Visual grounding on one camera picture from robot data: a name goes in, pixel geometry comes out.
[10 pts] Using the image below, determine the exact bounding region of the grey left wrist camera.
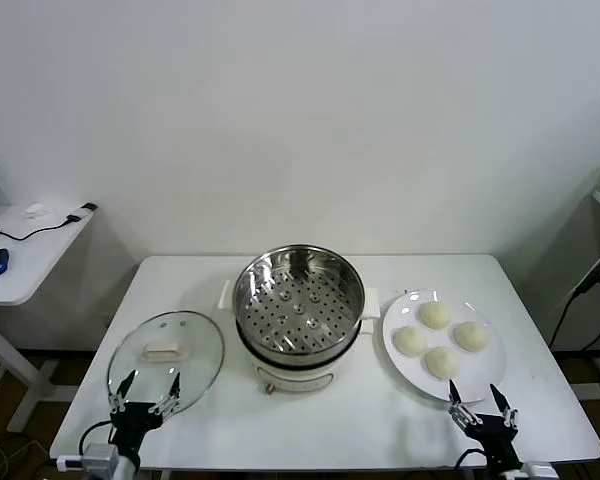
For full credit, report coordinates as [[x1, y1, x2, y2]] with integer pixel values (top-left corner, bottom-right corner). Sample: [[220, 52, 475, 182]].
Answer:
[[82, 442, 120, 471]]

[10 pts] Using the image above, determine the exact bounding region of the black power adapter cable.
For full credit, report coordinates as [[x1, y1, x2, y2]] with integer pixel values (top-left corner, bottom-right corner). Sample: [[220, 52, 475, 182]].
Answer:
[[549, 244, 600, 351]]

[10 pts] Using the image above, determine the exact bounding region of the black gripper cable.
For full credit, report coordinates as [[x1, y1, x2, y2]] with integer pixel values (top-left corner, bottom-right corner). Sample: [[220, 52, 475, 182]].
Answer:
[[78, 421, 114, 454], [454, 448, 489, 474]]

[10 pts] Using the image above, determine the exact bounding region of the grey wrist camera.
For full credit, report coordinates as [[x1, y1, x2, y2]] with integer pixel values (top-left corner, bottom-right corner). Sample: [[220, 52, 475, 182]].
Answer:
[[82, 442, 120, 471], [522, 462, 556, 480]]

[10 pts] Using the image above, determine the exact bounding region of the stainless steel steamer basket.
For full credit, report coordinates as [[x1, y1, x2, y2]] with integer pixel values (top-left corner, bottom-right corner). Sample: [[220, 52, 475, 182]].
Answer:
[[218, 243, 381, 355]]

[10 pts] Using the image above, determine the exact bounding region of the glass pot lid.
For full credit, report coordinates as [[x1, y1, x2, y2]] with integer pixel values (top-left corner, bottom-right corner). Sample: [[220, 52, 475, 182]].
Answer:
[[106, 310, 226, 419]]

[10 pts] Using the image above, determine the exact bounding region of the cream electric cooker pot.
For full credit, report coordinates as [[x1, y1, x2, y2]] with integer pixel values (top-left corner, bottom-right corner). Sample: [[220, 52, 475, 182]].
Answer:
[[235, 317, 375, 397]]

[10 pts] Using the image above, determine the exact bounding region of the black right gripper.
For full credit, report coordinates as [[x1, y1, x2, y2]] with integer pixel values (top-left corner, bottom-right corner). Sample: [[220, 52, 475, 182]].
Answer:
[[448, 378, 521, 464]]

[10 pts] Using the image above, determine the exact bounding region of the white round plate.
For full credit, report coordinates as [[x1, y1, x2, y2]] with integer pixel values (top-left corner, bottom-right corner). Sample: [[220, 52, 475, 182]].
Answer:
[[382, 289, 509, 404]]

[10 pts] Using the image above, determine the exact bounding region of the white steamed baozi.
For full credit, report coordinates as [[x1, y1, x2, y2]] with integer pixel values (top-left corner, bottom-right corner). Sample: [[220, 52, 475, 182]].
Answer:
[[453, 321, 490, 353], [392, 325, 429, 359], [418, 301, 454, 331], [423, 345, 461, 381]]

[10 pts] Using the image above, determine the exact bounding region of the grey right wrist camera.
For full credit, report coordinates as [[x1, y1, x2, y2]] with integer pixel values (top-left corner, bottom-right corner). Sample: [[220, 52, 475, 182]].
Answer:
[[522, 462, 556, 480]]

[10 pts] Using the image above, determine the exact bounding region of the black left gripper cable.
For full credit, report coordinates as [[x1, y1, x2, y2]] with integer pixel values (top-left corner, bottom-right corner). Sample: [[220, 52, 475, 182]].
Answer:
[[78, 421, 114, 454]]

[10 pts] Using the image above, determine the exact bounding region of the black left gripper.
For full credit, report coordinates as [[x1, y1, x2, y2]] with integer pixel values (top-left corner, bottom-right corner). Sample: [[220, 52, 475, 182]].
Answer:
[[107, 369, 182, 461]]

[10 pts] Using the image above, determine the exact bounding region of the white side table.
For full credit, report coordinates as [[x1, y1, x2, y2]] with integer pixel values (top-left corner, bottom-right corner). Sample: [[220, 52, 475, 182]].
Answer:
[[0, 203, 100, 434]]

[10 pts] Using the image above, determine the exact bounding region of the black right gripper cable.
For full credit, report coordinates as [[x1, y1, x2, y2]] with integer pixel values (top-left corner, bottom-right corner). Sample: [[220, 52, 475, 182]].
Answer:
[[454, 448, 489, 474]]

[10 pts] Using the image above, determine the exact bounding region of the black cable with plug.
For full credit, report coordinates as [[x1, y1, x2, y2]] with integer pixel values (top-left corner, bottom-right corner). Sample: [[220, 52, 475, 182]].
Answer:
[[0, 202, 99, 242]]

